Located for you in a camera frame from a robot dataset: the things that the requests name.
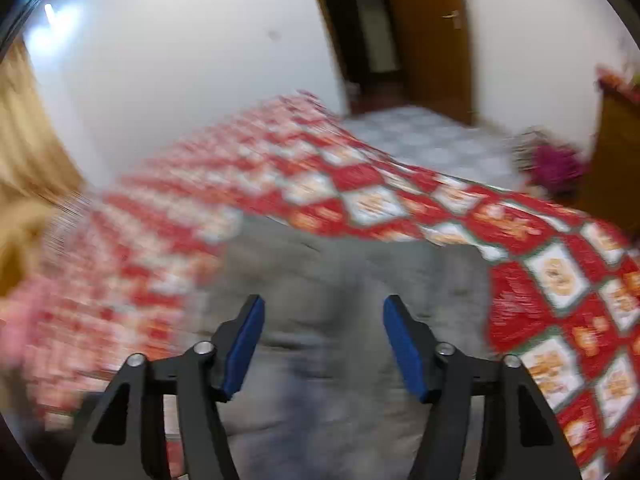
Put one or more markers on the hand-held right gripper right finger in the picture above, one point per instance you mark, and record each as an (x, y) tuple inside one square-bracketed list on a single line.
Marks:
[(407, 350)]

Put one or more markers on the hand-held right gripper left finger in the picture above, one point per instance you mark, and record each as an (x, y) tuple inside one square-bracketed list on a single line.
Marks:
[(242, 345)]

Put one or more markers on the grey puffer jacket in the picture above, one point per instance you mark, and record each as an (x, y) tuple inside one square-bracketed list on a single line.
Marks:
[(325, 350)]

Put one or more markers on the red printed bear blanket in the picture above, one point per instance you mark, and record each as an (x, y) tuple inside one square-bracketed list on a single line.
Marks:
[(525, 270)]

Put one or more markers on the pink folded quilt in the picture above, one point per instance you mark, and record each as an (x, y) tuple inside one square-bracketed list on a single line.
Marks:
[(12, 320)]

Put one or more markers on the magenta cloth pile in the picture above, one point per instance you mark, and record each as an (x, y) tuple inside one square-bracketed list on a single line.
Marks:
[(552, 165)]

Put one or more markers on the cream wooden headboard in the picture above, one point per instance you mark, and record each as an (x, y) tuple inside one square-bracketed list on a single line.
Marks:
[(17, 245)]

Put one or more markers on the wooden cabinet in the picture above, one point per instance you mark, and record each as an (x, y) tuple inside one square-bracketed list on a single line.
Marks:
[(615, 150)]

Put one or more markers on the beige patterned curtain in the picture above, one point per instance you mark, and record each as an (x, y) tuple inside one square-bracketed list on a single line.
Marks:
[(30, 135)]

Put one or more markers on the brown wooden door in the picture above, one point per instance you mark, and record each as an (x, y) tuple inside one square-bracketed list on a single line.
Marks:
[(430, 35)]

